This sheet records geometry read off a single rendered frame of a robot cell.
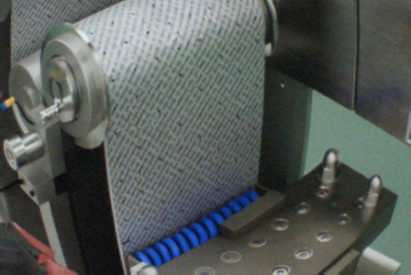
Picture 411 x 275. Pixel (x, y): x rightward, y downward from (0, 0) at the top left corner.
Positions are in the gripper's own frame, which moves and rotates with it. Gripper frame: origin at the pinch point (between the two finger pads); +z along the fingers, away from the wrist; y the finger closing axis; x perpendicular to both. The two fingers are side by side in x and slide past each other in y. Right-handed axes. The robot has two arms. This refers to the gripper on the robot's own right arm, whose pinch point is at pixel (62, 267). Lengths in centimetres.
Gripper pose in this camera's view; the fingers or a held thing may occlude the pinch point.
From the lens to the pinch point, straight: 82.5
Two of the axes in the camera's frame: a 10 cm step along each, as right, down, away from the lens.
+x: 3.7, -9.2, -1.6
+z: 6.0, 1.0, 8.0
